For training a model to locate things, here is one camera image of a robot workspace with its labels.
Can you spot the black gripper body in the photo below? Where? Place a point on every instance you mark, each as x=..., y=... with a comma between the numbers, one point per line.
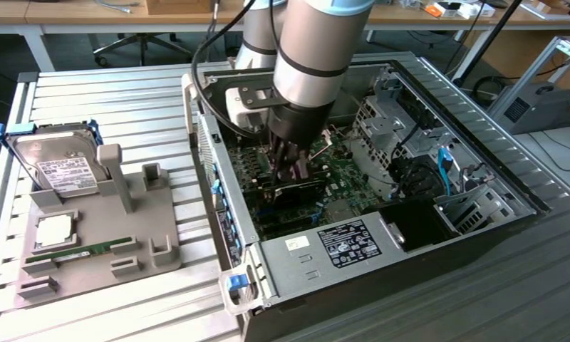
x=298, y=124

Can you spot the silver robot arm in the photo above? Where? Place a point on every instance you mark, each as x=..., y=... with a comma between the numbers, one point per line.
x=313, y=53

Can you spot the metal socket cover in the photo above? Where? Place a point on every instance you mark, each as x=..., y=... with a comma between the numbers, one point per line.
x=329, y=139

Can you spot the green motherboard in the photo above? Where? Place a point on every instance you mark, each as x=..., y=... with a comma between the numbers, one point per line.
x=346, y=185

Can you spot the large metal disk bay cage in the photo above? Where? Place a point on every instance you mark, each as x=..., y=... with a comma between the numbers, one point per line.
x=379, y=124

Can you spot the grey power supply unit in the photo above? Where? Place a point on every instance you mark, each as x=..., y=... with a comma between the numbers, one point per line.
x=303, y=263

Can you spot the black plastic disk bay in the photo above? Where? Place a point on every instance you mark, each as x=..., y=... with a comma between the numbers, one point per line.
x=418, y=224

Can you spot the blue case latch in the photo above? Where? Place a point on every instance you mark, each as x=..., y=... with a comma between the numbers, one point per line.
x=237, y=282

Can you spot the small metal disk bay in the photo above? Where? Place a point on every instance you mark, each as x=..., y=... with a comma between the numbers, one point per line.
x=474, y=213

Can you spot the black office chair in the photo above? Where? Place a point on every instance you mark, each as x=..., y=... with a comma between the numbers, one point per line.
x=144, y=42

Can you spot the brown cardboard box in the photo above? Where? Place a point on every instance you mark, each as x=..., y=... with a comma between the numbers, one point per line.
x=180, y=6

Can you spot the open black PC case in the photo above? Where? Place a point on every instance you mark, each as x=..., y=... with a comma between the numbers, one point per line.
x=361, y=306

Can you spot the grey printed parts rack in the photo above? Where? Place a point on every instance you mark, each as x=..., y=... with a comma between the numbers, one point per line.
x=100, y=228

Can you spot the small orange box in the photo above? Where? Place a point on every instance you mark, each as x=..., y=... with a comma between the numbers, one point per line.
x=434, y=11

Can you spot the hard disk in blue caddy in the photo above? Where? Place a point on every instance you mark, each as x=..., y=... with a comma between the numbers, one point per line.
x=57, y=156

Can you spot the wooden top desk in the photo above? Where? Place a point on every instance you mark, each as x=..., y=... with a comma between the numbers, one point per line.
x=76, y=16
x=474, y=21

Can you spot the black slanted pole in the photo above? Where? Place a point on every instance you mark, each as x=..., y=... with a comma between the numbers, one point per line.
x=491, y=39

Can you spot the green RAM stick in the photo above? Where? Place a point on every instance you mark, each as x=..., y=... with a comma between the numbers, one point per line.
x=76, y=253

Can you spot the silver CPU chip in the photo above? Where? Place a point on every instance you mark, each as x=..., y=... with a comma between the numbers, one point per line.
x=54, y=231

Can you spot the grey control box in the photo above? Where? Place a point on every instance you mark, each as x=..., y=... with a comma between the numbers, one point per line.
x=546, y=110

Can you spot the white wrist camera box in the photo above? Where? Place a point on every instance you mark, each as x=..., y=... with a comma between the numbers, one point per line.
x=246, y=114

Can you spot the aluminium profile frame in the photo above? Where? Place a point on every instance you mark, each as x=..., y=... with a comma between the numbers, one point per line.
x=546, y=57

